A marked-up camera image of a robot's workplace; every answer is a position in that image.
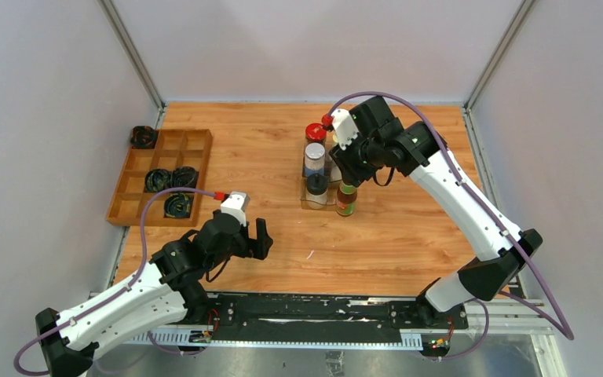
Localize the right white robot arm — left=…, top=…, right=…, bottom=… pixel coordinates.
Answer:
left=321, top=92, right=542, bottom=328

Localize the black lid spice bottle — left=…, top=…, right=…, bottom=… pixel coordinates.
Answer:
left=305, top=174, right=329, bottom=210

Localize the red lid sauce jar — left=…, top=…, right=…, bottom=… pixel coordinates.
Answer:
left=304, top=123, right=327, bottom=145

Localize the silver lid glass jar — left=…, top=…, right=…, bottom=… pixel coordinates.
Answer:
left=329, top=162, right=342, bottom=184

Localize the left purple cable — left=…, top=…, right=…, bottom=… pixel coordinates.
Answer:
left=13, top=187, right=227, bottom=377

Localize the black cable coil lower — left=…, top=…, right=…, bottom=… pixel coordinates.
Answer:
left=163, top=192, right=194, bottom=220

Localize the wooden compartment tray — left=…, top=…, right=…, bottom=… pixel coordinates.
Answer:
left=106, top=126, right=214, bottom=228

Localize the black cable coil outside tray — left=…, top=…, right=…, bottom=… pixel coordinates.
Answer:
left=130, top=125, right=159, bottom=150

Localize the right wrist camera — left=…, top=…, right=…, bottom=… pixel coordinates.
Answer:
left=321, top=108, right=359, bottom=150

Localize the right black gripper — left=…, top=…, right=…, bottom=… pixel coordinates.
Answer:
left=329, top=128, right=385, bottom=187

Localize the black cable coil middle right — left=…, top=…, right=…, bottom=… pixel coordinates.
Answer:
left=169, top=166, right=199, bottom=195

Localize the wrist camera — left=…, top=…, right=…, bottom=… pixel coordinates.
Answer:
left=321, top=108, right=359, bottom=150
left=220, top=191, right=250, bottom=227

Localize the purple cable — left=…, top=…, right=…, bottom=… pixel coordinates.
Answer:
left=13, top=187, right=227, bottom=377
left=321, top=91, right=576, bottom=362

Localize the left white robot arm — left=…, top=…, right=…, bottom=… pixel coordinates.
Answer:
left=35, top=210, right=273, bottom=376

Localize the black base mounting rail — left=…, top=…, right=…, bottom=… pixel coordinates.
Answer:
left=179, top=293, right=469, bottom=345

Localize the yellow cap sauce bottle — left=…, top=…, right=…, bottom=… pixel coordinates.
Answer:
left=335, top=182, right=357, bottom=217

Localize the silver lid blue bottle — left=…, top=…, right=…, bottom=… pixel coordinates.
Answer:
left=303, top=143, right=326, bottom=178

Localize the clear plastic organizer bin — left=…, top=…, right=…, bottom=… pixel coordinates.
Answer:
left=300, top=136, right=357, bottom=216

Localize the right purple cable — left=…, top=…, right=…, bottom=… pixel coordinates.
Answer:
left=321, top=91, right=576, bottom=362

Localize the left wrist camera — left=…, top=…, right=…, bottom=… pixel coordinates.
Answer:
left=220, top=191, right=250, bottom=227

